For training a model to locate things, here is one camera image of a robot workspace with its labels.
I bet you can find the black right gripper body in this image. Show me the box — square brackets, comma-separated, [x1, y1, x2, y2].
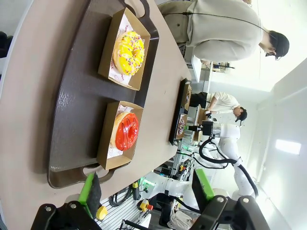
[201, 121, 214, 138]

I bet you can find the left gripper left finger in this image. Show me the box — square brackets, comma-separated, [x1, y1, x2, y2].
[30, 172, 103, 230]

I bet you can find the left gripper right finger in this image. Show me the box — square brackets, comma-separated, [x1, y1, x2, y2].
[189, 168, 271, 230]

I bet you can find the brown paper box with liner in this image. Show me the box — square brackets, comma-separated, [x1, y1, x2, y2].
[97, 7, 151, 91]
[183, 82, 193, 111]
[96, 101, 144, 171]
[176, 114, 189, 140]

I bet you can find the purple sprinkled donut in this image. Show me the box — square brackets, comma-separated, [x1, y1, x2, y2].
[177, 118, 186, 135]

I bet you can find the red glazed donut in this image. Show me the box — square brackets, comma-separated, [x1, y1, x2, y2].
[110, 111, 140, 151]

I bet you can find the yellow sprinkled donut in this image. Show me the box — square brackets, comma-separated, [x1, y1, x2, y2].
[112, 31, 145, 76]

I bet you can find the large black plastic tray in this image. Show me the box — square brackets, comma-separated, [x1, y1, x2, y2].
[168, 78, 192, 146]

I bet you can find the brown plastic tray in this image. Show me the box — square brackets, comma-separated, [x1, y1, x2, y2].
[47, 0, 160, 189]

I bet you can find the yellow round device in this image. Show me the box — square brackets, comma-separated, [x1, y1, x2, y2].
[95, 205, 108, 220]

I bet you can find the person in white top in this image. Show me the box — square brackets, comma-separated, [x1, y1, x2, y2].
[189, 92, 248, 126]

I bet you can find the yellow emergency stop button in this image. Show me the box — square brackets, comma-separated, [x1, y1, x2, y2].
[138, 200, 154, 213]

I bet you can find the white table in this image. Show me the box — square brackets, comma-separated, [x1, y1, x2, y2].
[190, 54, 213, 95]

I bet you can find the person in beige sweater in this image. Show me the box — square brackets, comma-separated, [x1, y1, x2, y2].
[158, 0, 290, 62]

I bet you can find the thick black cable hose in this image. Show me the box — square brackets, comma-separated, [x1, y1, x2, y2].
[198, 138, 259, 197]

